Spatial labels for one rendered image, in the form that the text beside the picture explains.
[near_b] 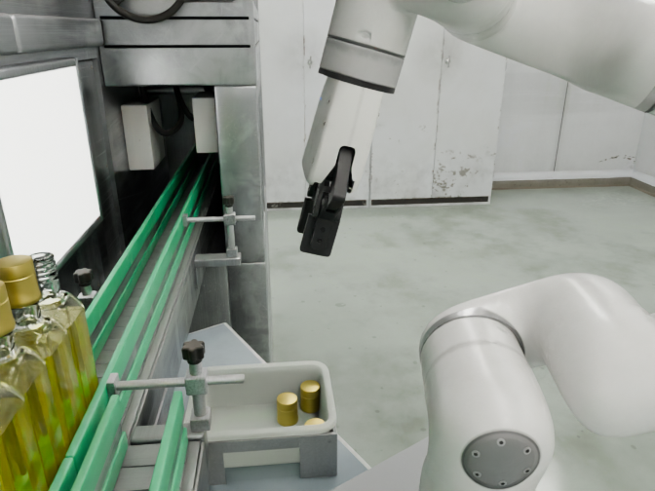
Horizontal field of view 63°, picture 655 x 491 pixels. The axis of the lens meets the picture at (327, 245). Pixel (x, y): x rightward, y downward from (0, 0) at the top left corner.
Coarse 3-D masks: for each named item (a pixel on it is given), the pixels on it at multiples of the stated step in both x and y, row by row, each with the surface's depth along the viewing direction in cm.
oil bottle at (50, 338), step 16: (48, 320) 56; (16, 336) 54; (32, 336) 54; (48, 336) 55; (64, 336) 58; (48, 352) 54; (64, 352) 58; (48, 368) 54; (64, 368) 57; (64, 384) 57; (64, 400) 57; (80, 400) 61; (64, 416) 57; (80, 416) 61; (64, 432) 58
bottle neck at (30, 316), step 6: (30, 306) 54; (36, 306) 54; (12, 312) 53; (18, 312) 53; (24, 312) 54; (30, 312) 54; (36, 312) 55; (18, 318) 54; (24, 318) 54; (30, 318) 54; (36, 318) 55; (42, 318) 56; (18, 324) 54; (24, 324) 54; (30, 324) 54
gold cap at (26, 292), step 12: (0, 264) 52; (12, 264) 52; (24, 264) 52; (0, 276) 52; (12, 276) 52; (24, 276) 52; (12, 288) 52; (24, 288) 53; (36, 288) 54; (12, 300) 52; (24, 300) 53; (36, 300) 54
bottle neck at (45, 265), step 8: (32, 256) 59; (40, 256) 60; (48, 256) 59; (40, 264) 58; (48, 264) 58; (56, 264) 60; (40, 272) 58; (48, 272) 59; (56, 272) 60; (40, 280) 58; (48, 280) 59; (56, 280) 60; (40, 288) 59; (48, 288) 59; (56, 288) 60; (48, 296) 59; (56, 296) 60
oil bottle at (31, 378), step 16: (32, 352) 52; (0, 368) 48; (16, 368) 49; (32, 368) 51; (16, 384) 48; (32, 384) 50; (48, 384) 53; (32, 400) 50; (48, 400) 53; (32, 416) 50; (48, 416) 53; (48, 432) 53; (48, 448) 53; (64, 448) 57; (48, 464) 53; (48, 480) 53
